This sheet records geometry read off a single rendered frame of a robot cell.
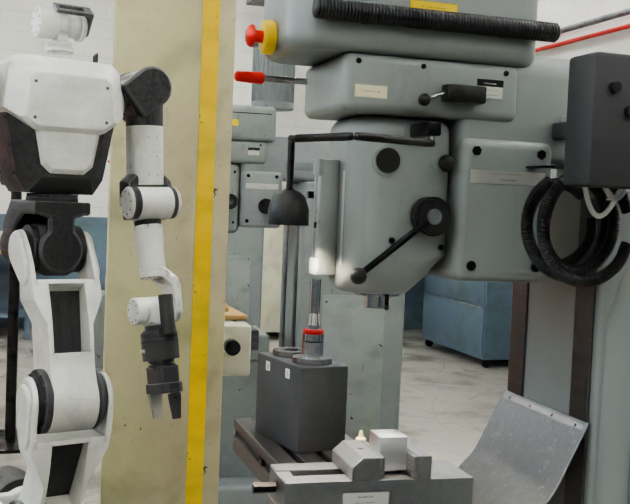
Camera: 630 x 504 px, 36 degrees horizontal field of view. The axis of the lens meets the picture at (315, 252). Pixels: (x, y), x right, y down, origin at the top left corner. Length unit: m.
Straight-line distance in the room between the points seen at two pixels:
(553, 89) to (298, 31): 0.49
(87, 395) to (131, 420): 1.33
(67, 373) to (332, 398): 0.58
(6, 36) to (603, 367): 9.42
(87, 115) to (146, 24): 1.28
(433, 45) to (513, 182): 0.29
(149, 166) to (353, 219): 0.78
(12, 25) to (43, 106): 8.62
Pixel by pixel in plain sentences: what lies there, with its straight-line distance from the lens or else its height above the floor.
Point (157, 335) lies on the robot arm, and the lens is 2.34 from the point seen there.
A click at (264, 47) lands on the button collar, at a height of 1.74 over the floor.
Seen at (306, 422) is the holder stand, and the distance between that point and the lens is 2.14.
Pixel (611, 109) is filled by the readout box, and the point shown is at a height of 1.64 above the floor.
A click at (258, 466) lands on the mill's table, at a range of 2.24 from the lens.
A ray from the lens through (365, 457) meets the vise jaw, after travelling 1.72.
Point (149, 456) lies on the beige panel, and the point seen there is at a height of 0.55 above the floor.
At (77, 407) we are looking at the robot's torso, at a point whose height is 1.00.
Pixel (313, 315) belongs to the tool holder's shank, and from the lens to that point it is 2.17.
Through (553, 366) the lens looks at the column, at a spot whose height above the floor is 1.17.
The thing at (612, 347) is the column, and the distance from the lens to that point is 1.87.
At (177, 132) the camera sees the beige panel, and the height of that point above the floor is 1.69.
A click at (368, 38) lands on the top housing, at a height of 1.75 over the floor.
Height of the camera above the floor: 1.47
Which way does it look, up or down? 3 degrees down
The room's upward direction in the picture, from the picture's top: 2 degrees clockwise
